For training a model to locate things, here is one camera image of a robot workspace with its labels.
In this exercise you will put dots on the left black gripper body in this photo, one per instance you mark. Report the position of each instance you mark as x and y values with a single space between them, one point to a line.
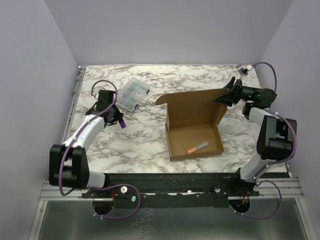
115 114

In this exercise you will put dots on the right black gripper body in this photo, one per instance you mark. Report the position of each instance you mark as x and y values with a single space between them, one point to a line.
236 92

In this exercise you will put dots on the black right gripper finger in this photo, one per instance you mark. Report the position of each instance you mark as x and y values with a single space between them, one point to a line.
231 83
227 99

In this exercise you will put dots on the purple black highlighter marker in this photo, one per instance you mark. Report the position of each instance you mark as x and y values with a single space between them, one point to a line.
122 124

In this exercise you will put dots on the brown cardboard box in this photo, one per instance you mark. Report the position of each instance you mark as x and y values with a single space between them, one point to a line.
191 119

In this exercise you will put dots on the orange capped marker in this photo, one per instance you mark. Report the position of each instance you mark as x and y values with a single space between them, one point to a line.
198 148

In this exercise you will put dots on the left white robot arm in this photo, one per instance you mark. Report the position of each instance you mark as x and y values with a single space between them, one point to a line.
68 163

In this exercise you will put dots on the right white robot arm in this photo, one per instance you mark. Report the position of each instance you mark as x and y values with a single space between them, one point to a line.
277 138

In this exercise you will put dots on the clear plastic screw organizer box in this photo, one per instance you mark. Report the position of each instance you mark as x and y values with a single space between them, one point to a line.
131 95

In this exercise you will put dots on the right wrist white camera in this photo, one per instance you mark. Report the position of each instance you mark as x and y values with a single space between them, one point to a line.
243 69

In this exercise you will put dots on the aluminium side rail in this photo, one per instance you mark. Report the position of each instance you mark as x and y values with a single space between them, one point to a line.
74 88

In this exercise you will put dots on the black metal base rail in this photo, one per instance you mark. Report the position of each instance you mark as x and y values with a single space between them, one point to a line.
104 199

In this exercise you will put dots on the aluminium front extrusion rail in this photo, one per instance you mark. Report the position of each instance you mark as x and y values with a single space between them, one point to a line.
198 185

